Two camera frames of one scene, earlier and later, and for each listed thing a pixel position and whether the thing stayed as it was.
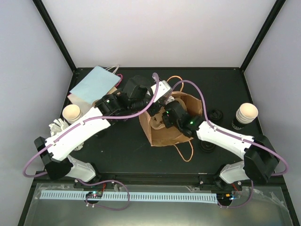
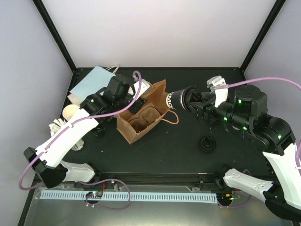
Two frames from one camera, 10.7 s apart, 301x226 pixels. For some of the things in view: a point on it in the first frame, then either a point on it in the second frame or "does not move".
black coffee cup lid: x=207 y=147 does not move
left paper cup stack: x=71 y=113 does not move
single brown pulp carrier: x=156 y=121 to x=148 y=115
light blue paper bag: x=95 y=84 does not move
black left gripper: x=153 y=111 to x=134 y=109
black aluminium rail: x=103 y=179 does not move
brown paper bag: x=172 y=135 to x=134 y=127
